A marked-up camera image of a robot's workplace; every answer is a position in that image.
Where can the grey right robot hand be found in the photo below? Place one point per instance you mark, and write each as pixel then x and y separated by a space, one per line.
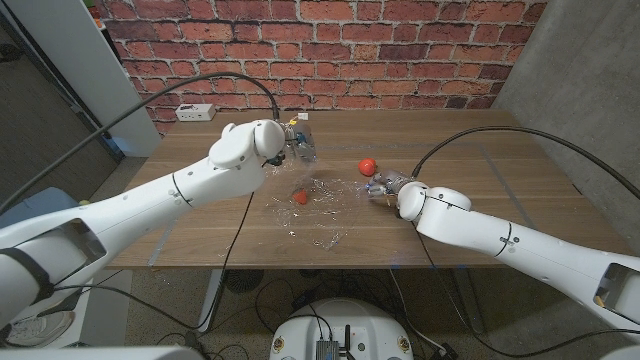
pixel 390 180

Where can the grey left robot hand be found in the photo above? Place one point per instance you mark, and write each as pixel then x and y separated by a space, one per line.
pixel 302 142

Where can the small orange strawberry ball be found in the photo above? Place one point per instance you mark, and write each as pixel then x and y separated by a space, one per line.
pixel 300 196

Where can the clear plastic wrap sheet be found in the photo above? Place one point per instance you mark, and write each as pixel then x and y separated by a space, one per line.
pixel 325 220

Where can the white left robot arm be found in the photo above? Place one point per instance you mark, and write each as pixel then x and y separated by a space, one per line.
pixel 150 205

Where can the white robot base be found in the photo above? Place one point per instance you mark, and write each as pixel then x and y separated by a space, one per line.
pixel 370 325

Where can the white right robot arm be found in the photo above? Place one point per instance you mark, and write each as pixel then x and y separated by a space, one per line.
pixel 525 250

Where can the red ball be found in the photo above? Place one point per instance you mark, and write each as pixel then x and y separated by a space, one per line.
pixel 366 166

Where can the yellow-green tennis ball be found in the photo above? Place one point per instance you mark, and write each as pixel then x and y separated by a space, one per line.
pixel 84 202

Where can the red brick print backdrop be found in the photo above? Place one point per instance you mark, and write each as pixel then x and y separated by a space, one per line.
pixel 320 55

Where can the white power strip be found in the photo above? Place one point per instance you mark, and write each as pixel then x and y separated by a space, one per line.
pixel 195 112

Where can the black round floor fan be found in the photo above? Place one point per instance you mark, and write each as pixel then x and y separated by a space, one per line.
pixel 243 281

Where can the grey table leg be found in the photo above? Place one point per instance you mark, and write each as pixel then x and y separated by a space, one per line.
pixel 472 310

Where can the grey electronics box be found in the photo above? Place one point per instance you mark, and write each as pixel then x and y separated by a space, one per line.
pixel 327 350

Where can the white table leg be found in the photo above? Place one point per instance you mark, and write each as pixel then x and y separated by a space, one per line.
pixel 210 305

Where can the white partition panel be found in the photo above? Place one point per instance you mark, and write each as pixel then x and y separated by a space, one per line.
pixel 85 65

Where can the blue plastic bin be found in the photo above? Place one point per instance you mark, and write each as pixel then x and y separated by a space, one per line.
pixel 35 205

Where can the white robot torso edge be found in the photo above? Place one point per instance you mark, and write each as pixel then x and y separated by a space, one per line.
pixel 100 353

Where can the white sneaker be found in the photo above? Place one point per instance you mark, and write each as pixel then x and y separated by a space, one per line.
pixel 40 330

